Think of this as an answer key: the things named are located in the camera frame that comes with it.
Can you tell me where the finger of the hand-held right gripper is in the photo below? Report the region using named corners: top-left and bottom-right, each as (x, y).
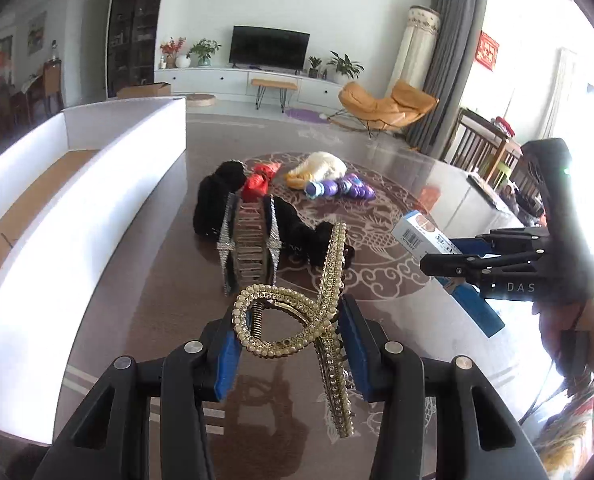
top-left (419, 247), bottom-right (548, 292)
top-left (450, 226), bottom-right (550, 258)

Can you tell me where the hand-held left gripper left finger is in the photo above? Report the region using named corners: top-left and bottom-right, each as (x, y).
top-left (34, 305), bottom-right (250, 480)

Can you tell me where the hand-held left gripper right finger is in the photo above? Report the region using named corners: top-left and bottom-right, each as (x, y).
top-left (336, 294), bottom-right (545, 480)

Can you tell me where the blue and white medicine box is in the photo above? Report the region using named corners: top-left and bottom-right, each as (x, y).
top-left (390, 209), bottom-right (506, 338)

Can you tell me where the gold pearl hair clip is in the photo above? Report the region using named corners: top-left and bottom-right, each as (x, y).
top-left (232, 221), bottom-right (356, 438)

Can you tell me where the plain black velvet scrunchie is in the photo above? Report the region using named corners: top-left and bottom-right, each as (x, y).
top-left (272, 205), bottom-right (356, 267)

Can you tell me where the red fabric bow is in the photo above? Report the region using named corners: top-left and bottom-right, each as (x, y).
top-left (240, 161), bottom-right (283, 204)

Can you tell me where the large white storage box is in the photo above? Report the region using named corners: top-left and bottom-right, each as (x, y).
top-left (0, 97), bottom-right (188, 446)

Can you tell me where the dark patterned glossy desktop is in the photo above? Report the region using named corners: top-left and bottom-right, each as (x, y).
top-left (52, 110), bottom-right (578, 480)

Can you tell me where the dark flat device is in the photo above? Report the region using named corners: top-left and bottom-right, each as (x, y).
top-left (466, 172), bottom-right (503, 207)

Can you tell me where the wooden slatted chair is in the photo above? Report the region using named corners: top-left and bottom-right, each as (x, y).
top-left (444, 107), bottom-right (523, 186)

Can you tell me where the rhinestone bow claw clip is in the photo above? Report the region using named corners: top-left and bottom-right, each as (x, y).
top-left (216, 191), bottom-right (284, 297)

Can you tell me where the purple plastic toy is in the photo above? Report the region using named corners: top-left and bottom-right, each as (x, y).
top-left (303, 172), bottom-right (376, 202)

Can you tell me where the orange lounge chair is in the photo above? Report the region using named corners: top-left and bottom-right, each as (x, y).
top-left (327, 79), bottom-right (440, 138)

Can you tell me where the cream and yellow crocheted item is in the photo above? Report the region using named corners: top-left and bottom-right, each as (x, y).
top-left (285, 151), bottom-right (348, 191)

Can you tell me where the black velvet scrunchie pearl trim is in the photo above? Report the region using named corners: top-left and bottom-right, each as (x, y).
top-left (193, 159), bottom-right (245, 241)

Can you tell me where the grey curtain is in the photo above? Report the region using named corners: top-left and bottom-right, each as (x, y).
top-left (407, 0), bottom-right (488, 151)

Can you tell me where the red window decoration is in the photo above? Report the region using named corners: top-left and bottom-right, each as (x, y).
top-left (477, 31), bottom-right (500, 73)

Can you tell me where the colourful floral cloth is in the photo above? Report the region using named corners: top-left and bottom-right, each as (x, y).
top-left (530, 375), bottom-right (594, 480)

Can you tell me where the covered standing air conditioner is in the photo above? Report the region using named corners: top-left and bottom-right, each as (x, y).
top-left (387, 6), bottom-right (440, 91)

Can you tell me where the purple floor mat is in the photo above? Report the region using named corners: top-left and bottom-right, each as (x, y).
top-left (283, 107), bottom-right (328, 122)

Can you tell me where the large leafy potted plant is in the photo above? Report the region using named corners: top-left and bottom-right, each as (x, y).
top-left (326, 51), bottom-right (365, 83)

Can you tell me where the wooden bench with hairpin legs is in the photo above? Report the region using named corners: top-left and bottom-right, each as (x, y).
top-left (251, 78), bottom-right (299, 111)

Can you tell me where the black flat television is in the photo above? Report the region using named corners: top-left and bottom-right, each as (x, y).
top-left (229, 25), bottom-right (310, 71)

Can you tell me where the cardboard box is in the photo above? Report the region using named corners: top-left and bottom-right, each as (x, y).
top-left (117, 81), bottom-right (172, 100)

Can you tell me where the white television cabinet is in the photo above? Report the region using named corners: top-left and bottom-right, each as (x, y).
top-left (156, 65), bottom-right (348, 111)

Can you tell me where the bushy green potted plant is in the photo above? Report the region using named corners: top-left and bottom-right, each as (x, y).
top-left (187, 38), bottom-right (223, 67)

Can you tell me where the red flower arrangement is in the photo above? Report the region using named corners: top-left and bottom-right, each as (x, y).
top-left (159, 37), bottom-right (188, 68)

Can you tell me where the wooden sideboard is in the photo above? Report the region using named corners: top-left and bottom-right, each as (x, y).
top-left (42, 60), bottom-right (65, 111)

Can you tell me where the dark glass display cabinet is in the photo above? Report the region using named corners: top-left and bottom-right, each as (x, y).
top-left (106, 0), bottom-right (165, 98)

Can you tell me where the framed wall painting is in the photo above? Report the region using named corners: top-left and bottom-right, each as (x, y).
top-left (27, 12), bottom-right (48, 56)

